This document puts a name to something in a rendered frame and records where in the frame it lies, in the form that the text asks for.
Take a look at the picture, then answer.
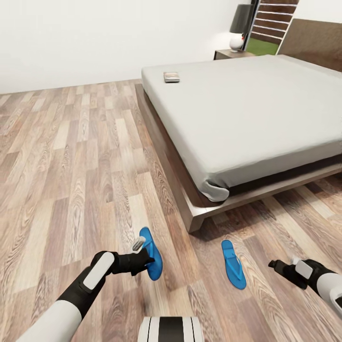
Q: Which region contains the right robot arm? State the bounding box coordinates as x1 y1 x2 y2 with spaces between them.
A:
268 256 342 320

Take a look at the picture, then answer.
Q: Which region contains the sandal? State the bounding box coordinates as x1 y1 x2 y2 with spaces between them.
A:
221 239 247 289
140 227 163 281

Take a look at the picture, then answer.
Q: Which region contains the hardback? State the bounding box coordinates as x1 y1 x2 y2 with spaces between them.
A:
163 72 180 83

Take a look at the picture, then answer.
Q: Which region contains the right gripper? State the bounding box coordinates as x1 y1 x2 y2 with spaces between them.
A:
268 260 307 289

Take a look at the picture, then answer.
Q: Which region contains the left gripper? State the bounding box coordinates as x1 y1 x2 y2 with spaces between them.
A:
126 248 155 276

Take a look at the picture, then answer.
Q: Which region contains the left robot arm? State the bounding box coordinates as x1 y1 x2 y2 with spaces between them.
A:
15 236 155 342

